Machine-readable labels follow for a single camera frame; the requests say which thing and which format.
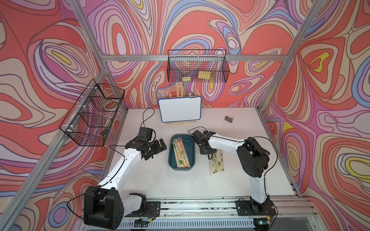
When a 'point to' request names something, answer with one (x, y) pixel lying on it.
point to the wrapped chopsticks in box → (181, 157)
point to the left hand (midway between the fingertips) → (161, 149)
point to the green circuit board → (141, 223)
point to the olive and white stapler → (228, 119)
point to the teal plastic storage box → (189, 144)
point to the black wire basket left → (88, 122)
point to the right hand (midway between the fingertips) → (209, 153)
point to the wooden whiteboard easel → (179, 91)
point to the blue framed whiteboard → (178, 109)
